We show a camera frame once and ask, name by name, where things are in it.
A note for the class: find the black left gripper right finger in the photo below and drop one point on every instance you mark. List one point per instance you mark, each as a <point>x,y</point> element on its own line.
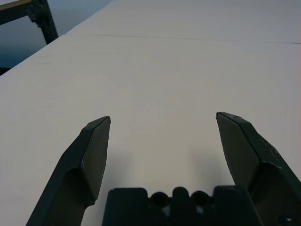
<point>258,160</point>

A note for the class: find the black framed side table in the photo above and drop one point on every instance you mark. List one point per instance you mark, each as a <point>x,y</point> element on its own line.
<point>49,28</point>

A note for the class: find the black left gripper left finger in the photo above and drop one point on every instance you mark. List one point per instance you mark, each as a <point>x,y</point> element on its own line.
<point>70,169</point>

